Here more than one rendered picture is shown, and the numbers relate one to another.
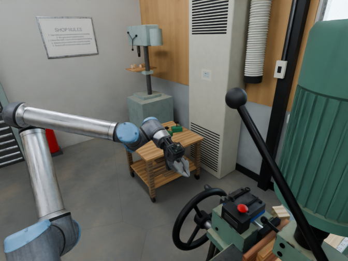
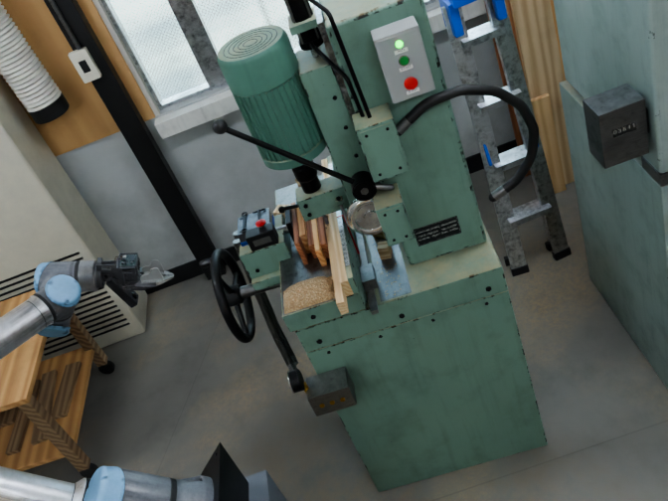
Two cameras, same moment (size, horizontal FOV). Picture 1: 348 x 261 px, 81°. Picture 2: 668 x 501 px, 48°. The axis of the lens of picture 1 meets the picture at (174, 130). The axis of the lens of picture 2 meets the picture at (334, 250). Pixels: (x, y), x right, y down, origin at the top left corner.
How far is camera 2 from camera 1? 1.45 m
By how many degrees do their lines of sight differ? 42
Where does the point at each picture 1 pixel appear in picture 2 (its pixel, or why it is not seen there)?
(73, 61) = not seen: outside the picture
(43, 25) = not seen: outside the picture
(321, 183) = (289, 136)
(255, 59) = (30, 74)
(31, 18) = not seen: outside the picture
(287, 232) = (300, 196)
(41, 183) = (12, 481)
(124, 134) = (67, 294)
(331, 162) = (285, 122)
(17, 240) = (112, 488)
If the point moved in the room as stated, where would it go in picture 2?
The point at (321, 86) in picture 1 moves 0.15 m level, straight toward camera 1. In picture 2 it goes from (253, 91) to (276, 111)
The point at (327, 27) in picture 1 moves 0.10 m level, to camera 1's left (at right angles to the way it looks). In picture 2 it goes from (235, 65) to (212, 89)
